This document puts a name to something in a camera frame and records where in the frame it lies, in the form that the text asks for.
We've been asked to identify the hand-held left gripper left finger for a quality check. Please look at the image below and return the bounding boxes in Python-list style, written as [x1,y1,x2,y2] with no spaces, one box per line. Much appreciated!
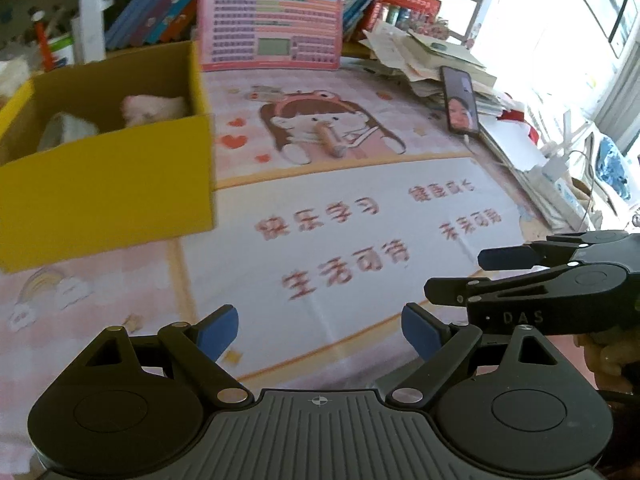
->
[82,304,253,411]

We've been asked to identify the red box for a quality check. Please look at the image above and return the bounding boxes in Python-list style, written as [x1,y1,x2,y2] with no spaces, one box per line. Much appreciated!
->
[362,0,443,31]

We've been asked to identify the white green cup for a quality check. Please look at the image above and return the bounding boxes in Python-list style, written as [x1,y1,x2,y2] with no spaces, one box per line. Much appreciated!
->
[47,35,76,68]

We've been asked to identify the pink learning board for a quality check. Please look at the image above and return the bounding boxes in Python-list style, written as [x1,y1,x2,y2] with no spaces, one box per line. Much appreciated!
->
[196,0,346,72]

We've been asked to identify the blue books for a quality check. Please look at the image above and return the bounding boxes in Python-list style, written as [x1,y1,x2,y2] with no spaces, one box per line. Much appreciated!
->
[342,0,381,36]

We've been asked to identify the white packet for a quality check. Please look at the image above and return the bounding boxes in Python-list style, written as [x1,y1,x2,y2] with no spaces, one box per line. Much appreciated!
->
[37,112,98,153]

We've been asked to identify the person's right hand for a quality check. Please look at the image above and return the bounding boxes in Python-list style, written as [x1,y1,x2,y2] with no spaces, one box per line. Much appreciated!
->
[575,332,640,391]

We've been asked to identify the white charger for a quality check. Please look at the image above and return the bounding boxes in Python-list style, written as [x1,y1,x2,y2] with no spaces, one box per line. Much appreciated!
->
[537,112,596,181]

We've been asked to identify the stack of papers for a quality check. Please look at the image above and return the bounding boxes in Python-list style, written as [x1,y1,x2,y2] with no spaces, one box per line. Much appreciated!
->
[362,22,498,106]

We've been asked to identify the pink printed desk mat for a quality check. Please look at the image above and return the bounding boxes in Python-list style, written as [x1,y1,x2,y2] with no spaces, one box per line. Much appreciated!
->
[0,57,551,461]

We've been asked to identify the pink plush toy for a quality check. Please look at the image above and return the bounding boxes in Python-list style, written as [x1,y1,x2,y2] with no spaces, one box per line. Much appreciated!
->
[120,92,188,128]

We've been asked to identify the white desk shelf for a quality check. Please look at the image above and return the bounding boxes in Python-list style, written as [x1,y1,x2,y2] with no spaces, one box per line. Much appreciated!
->
[75,0,501,61]

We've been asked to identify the blue patterned cushion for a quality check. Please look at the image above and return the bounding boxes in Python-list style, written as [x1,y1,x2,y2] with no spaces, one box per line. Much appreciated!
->
[597,135,638,201]

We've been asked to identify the yellow cardboard box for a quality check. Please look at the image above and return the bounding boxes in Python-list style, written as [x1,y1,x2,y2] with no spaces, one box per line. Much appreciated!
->
[0,40,217,273]

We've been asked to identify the grey curtain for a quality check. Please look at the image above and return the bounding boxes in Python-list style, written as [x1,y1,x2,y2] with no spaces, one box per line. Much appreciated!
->
[595,10,640,136]

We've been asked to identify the red marker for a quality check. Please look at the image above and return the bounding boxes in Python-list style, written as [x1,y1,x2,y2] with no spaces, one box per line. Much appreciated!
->
[32,10,53,73]

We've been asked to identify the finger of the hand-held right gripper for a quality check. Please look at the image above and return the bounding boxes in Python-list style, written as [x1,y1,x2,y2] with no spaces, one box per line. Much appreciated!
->
[424,262,576,307]
[477,242,571,271]

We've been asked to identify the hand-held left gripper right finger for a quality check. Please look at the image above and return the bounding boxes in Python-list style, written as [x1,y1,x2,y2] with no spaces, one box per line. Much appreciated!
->
[387,302,558,408]

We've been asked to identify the black smartphone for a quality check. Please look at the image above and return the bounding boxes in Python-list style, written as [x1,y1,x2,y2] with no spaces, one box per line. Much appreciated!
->
[440,66,482,136]

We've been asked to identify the white folder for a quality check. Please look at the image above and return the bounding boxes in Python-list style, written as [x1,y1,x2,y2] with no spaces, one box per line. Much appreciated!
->
[480,120,551,176]

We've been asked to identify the red white cloth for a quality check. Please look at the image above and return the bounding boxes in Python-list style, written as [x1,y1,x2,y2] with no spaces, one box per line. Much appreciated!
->
[500,105,541,146]

